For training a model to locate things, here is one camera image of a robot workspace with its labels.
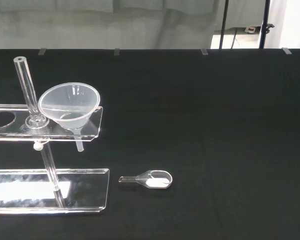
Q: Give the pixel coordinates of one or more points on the clear acrylic funnel stand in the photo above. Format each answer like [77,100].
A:
[27,82]

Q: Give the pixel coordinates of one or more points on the thin black tripod pole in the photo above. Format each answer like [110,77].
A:
[224,22]

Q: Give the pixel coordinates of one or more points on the glass weighing funnel with powder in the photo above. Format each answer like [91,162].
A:
[157,182]

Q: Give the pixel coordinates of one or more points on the black tripod pole with clamp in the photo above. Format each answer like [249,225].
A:
[264,25]

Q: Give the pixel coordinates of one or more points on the grey fabric backdrop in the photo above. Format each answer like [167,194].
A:
[102,22]

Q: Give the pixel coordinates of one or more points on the clear cloth clip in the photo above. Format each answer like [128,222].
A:
[287,50]
[204,51]
[117,52]
[42,51]

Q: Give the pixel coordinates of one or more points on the black bench cloth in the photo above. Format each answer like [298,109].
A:
[215,140]

